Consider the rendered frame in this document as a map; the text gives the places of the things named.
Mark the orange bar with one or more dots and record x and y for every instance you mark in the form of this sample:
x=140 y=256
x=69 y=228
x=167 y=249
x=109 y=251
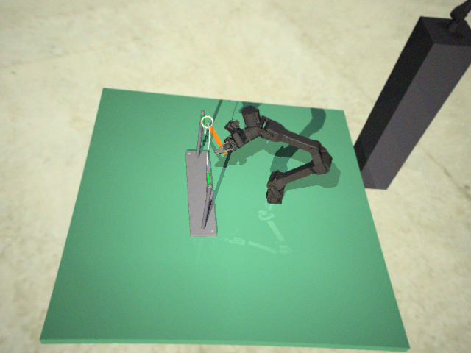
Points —
x=212 y=130

